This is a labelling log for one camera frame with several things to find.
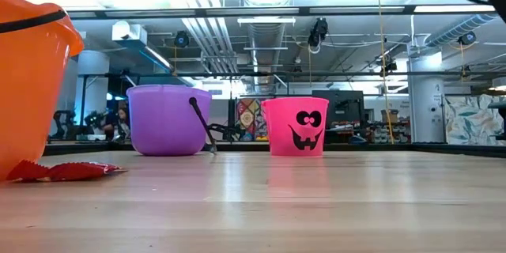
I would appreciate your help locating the background black robot arm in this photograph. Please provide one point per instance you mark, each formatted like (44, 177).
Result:
(63, 124)

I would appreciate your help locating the purple plastic halloween bucket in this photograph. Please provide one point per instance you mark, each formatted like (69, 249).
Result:
(166, 122)

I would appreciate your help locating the orange plastic halloween bucket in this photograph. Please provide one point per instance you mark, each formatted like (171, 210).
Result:
(31, 87)

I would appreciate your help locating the pink halloween bucket black face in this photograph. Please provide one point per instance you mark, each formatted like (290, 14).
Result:
(278, 138)

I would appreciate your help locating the red Skittles candy packet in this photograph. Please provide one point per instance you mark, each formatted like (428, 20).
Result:
(71, 171)

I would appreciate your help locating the white ceiling air unit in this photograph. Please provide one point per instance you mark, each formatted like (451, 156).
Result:
(126, 31)

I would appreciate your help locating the round black ceiling device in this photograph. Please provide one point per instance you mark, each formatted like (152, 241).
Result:
(467, 38)
(182, 39)

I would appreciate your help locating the white ceiling light fixture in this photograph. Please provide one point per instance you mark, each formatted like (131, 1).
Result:
(265, 20)

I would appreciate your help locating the white room pillar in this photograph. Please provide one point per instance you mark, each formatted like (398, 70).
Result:
(93, 87)

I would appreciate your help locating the person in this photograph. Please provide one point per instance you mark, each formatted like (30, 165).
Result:
(118, 120)

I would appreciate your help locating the colourful patchwork hanging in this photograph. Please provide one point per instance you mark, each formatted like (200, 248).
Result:
(249, 118)

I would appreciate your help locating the hanging black ceiling device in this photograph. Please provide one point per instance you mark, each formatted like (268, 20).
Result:
(318, 29)

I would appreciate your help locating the black monitor back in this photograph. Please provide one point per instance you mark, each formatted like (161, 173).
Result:
(340, 104)

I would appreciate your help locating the cluttered background shelf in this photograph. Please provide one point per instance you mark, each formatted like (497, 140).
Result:
(379, 132)

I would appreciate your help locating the white pillar with switches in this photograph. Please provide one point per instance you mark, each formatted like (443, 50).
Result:
(425, 99)

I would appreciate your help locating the leaf patterned partition panel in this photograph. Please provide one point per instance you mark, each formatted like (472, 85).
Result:
(474, 122)

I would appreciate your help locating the black background chair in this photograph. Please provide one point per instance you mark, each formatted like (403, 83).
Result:
(499, 106)

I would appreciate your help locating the grey ceiling air duct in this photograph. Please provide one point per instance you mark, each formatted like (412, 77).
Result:
(265, 55)

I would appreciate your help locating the spiral silver air duct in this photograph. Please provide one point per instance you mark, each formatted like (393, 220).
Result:
(458, 29)

